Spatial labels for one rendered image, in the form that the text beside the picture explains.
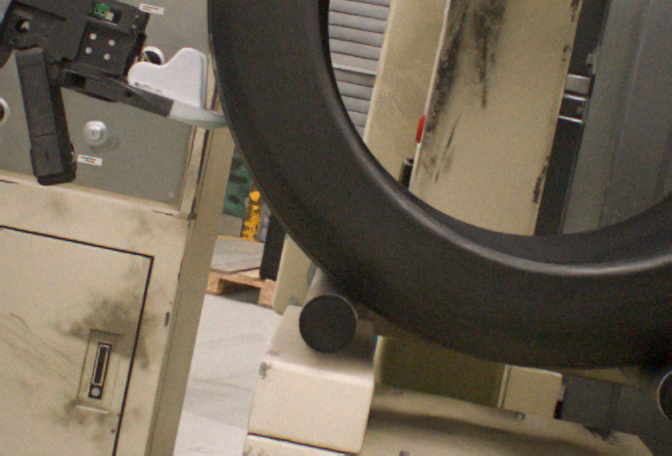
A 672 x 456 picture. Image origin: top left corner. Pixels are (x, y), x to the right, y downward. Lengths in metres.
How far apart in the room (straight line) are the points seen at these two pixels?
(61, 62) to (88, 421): 0.74
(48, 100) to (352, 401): 0.35
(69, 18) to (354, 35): 10.05
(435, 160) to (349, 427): 0.42
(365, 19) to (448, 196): 9.75
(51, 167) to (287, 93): 0.23
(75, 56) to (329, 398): 0.34
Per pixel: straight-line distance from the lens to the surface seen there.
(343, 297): 1.17
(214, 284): 7.98
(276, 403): 1.17
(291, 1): 1.14
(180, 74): 1.25
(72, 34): 1.25
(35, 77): 1.27
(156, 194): 1.91
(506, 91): 1.52
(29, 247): 1.89
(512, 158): 1.52
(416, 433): 1.31
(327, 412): 1.17
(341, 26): 11.36
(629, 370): 1.32
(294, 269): 1.50
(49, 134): 1.26
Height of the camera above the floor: 1.06
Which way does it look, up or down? 3 degrees down
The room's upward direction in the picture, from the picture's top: 11 degrees clockwise
